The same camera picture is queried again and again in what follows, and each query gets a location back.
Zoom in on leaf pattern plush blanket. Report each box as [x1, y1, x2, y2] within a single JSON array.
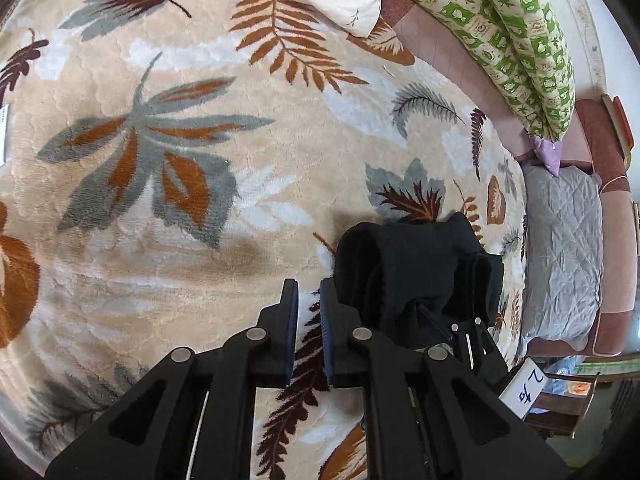
[[1, 0, 525, 479]]

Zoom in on green patterned folded quilt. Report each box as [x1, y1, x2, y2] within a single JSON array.
[[413, 0, 575, 142]]

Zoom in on purple floral pillow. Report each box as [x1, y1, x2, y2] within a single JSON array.
[[529, 134, 563, 177]]

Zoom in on stack of books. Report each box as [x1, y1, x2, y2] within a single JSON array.
[[601, 94, 634, 166]]

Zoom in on wooden bedside table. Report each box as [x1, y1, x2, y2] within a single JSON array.
[[525, 353, 639, 439]]

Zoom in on grey quilted pillow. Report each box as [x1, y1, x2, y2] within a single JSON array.
[[518, 165, 604, 353]]

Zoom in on pink quilted bed headboard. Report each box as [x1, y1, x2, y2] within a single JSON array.
[[380, 0, 639, 359]]

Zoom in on black pants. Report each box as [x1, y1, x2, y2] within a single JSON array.
[[334, 212, 504, 349]]

